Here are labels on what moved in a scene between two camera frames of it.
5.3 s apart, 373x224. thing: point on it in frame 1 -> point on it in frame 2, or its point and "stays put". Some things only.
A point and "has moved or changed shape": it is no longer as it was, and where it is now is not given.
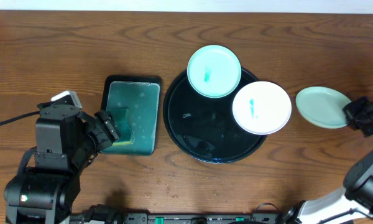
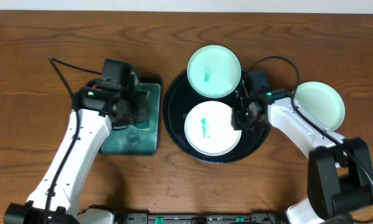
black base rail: x=180 y=218 stays put
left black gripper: x=106 y=129 -> x=138 y=106
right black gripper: x=350 y=111 -> x=237 y=122
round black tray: x=203 y=129 stays put
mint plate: x=214 y=71 stays put
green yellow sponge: x=122 y=116 -> x=145 y=125
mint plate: x=322 y=106 has moved or changed shape
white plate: x=262 y=107 has moved or changed shape
